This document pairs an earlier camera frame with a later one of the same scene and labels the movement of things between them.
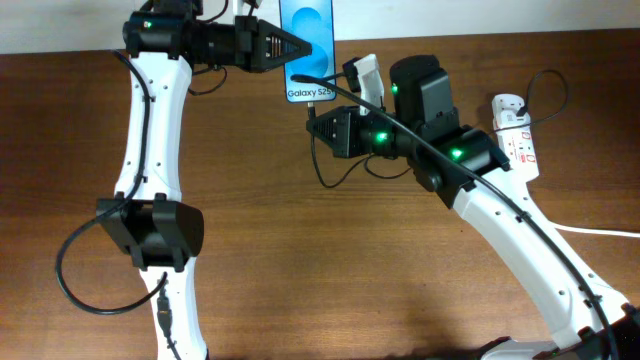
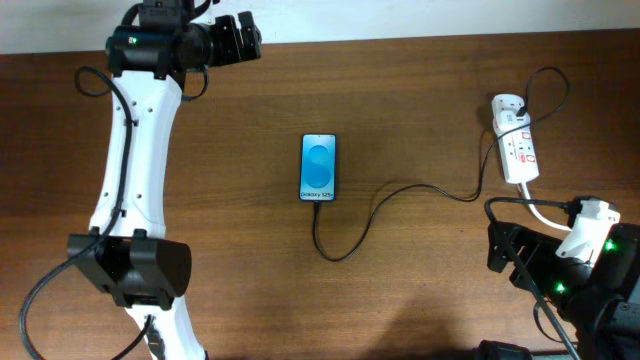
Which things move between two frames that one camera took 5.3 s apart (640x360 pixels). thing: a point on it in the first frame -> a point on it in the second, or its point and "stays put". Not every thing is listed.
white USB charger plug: (508, 118) stays put
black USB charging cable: (310, 112) -> (524, 115)
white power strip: (519, 141) stays put
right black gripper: (354, 140) -> (542, 249)
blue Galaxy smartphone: (313, 22) -> (317, 172)
